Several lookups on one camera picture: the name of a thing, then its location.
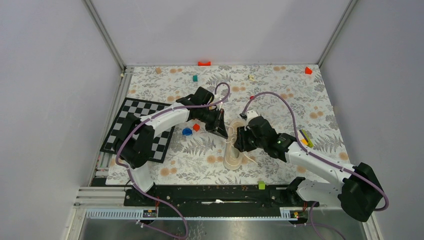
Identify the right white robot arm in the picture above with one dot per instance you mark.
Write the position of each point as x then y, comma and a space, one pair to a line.
354, 188

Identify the floral patterned table mat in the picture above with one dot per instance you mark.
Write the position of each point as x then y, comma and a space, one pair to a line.
285, 95

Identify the lime green cube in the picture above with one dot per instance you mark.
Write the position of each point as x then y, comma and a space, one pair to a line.
261, 185

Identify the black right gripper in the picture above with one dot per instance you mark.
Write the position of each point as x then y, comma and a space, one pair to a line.
241, 143

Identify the orange arch block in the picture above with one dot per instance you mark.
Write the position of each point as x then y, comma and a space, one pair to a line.
204, 63

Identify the red wedge block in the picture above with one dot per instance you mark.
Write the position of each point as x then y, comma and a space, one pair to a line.
308, 71

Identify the red cube block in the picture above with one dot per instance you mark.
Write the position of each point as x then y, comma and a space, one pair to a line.
196, 127

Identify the blue toy piece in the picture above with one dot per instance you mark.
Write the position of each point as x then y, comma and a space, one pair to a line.
187, 132

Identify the white slotted cable duct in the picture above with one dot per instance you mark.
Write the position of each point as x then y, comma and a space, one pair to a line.
262, 214

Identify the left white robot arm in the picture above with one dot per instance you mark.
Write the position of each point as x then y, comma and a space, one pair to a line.
134, 141

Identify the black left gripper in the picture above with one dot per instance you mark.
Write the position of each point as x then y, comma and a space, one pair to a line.
219, 121

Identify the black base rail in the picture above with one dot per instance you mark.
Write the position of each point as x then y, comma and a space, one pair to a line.
208, 197

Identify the beige sneaker with laces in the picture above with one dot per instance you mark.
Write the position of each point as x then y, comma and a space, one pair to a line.
233, 158

